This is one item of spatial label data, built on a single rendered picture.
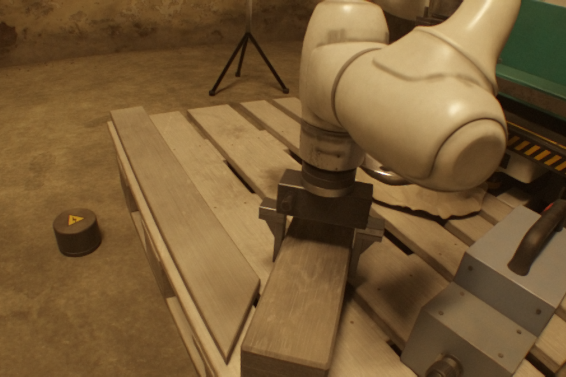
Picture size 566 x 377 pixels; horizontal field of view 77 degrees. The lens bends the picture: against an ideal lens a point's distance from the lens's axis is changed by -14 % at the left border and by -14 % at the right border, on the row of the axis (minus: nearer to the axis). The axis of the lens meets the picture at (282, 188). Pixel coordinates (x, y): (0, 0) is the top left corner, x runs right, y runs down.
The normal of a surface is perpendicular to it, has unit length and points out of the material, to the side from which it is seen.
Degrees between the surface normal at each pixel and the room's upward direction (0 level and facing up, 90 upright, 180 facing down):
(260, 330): 0
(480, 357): 90
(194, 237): 0
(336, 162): 90
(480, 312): 0
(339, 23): 66
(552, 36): 90
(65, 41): 90
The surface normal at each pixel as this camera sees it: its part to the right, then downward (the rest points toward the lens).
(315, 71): -0.88, 0.11
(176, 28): 0.49, 0.47
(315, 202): -0.23, 0.48
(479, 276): -0.78, 0.27
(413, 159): -0.76, 0.48
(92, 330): 0.07, -0.86
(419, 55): -0.56, -0.47
